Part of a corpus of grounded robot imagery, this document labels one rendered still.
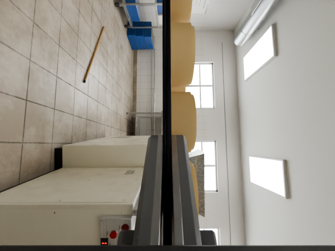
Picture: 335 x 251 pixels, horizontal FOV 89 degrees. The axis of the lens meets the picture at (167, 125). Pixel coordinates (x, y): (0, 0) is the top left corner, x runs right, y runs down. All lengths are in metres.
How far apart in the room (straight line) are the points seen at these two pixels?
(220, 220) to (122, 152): 4.20
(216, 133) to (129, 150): 3.71
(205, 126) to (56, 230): 4.34
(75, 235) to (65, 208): 0.13
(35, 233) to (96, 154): 0.73
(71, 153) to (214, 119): 4.00
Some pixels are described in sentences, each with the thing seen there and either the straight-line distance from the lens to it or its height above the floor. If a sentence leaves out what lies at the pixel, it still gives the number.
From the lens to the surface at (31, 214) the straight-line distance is 1.08.
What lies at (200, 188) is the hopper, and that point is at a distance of 1.63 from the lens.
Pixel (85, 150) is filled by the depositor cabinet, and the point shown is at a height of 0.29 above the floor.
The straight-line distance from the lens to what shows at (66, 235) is 1.04.
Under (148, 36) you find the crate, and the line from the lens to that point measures 4.78.
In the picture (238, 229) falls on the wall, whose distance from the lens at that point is 5.57.
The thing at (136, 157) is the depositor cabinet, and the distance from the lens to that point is 1.53.
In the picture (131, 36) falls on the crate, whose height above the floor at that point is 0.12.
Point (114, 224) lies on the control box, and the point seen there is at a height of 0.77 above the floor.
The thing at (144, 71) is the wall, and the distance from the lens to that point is 5.28.
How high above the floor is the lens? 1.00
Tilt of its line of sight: level
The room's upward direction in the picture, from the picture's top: 90 degrees clockwise
